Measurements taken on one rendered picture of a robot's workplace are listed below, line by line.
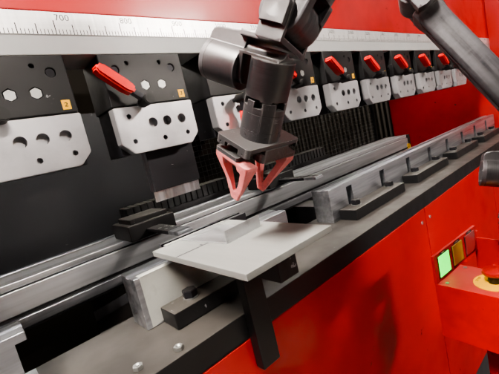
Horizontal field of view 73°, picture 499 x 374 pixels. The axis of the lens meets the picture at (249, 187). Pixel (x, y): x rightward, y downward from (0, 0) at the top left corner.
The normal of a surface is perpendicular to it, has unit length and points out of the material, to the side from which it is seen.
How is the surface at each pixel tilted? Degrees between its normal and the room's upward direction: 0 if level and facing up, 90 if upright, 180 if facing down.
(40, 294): 90
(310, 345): 90
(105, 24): 90
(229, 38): 79
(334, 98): 90
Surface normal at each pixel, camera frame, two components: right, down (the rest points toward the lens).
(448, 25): -0.42, 0.00
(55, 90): 0.65, -0.04
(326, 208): -0.73, 0.26
